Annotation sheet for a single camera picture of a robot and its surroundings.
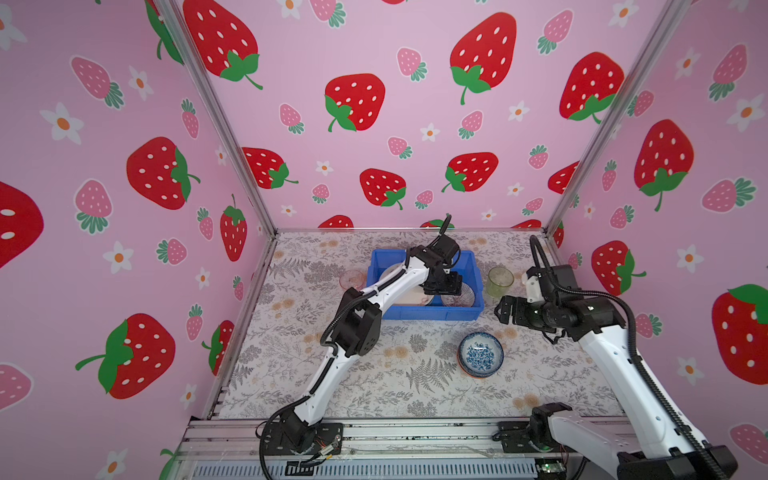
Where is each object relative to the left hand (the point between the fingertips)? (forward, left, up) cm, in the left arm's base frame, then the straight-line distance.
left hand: (457, 292), depth 93 cm
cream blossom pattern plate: (0, +13, -3) cm, 13 cm away
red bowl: (-24, +1, -3) cm, 24 cm away
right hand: (-13, -10, +11) cm, 20 cm away
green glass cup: (+9, -17, -5) cm, 19 cm away
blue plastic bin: (-4, +7, -4) cm, 9 cm away
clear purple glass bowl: (+1, -4, -5) cm, 6 cm away
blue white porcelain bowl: (-20, -5, -2) cm, 20 cm away
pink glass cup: (+13, +36, -11) cm, 40 cm away
